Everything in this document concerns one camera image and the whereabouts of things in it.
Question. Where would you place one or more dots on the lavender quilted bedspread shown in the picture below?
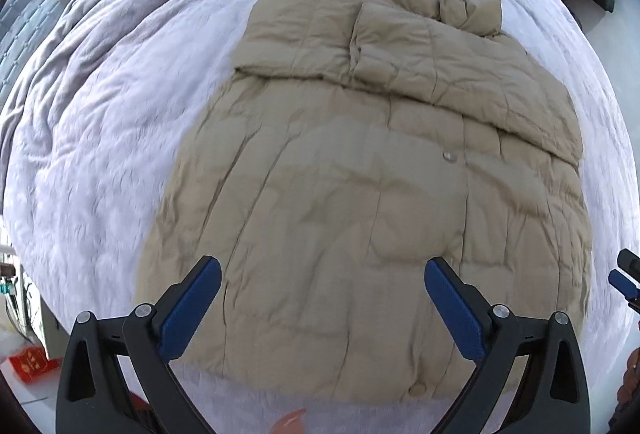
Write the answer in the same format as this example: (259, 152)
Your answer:
(90, 135)

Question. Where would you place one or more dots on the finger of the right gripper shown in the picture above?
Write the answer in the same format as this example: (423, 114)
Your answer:
(628, 262)
(626, 288)

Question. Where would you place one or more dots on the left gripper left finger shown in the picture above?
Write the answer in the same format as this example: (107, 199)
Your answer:
(116, 377)

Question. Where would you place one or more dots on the person's right hand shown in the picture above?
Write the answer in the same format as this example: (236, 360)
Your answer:
(626, 417)

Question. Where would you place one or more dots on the grey quilted headboard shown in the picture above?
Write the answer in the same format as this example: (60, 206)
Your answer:
(24, 24)

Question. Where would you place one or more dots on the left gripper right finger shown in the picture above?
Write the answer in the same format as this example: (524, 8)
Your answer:
(552, 396)

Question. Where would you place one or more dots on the red packet on floor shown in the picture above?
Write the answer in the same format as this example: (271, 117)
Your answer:
(31, 364)

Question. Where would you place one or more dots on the beige puffer jacket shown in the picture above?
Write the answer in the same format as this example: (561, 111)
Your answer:
(355, 140)

